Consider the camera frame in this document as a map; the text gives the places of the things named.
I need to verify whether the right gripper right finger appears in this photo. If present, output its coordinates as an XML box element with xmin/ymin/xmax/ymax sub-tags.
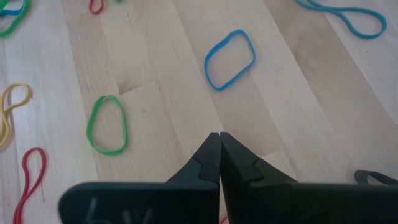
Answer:
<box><xmin>220</xmin><ymin>131</ymin><xmax>398</xmax><ymax>224</ymax></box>

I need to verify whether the green rubber band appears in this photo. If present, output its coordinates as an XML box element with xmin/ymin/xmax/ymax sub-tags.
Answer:
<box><xmin>0</xmin><ymin>0</ymin><xmax>32</xmax><ymax>38</ymax></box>
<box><xmin>86</xmin><ymin>95</ymin><xmax>128</xmax><ymax>156</ymax></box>

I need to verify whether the grey rubber band top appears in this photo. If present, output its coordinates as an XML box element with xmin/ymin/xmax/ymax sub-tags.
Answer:
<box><xmin>294</xmin><ymin>0</ymin><xmax>387</xmax><ymax>40</ymax></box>

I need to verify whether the yellow rubber band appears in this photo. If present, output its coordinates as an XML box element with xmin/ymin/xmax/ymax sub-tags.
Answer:
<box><xmin>0</xmin><ymin>82</ymin><xmax>34</xmax><ymax>149</ymax></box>

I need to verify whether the blue rubber band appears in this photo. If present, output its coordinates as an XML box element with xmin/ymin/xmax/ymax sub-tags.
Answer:
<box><xmin>203</xmin><ymin>29</ymin><xmax>257</xmax><ymax>92</ymax></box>
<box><xmin>0</xmin><ymin>7</ymin><xmax>25</xmax><ymax>16</ymax></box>

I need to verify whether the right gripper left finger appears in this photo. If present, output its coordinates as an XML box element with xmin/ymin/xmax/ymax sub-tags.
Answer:
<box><xmin>58</xmin><ymin>131</ymin><xmax>221</xmax><ymax>224</ymax></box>

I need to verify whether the black rubber band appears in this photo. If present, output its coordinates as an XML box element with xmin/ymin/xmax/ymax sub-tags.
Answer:
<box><xmin>354</xmin><ymin>169</ymin><xmax>398</xmax><ymax>186</ymax></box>

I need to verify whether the red rubber band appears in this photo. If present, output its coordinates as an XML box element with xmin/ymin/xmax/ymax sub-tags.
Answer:
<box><xmin>88</xmin><ymin>0</ymin><xmax>105</xmax><ymax>16</ymax></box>
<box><xmin>12</xmin><ymin>147</ymin><xmax>47</xmax><ymax>224</ymax></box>

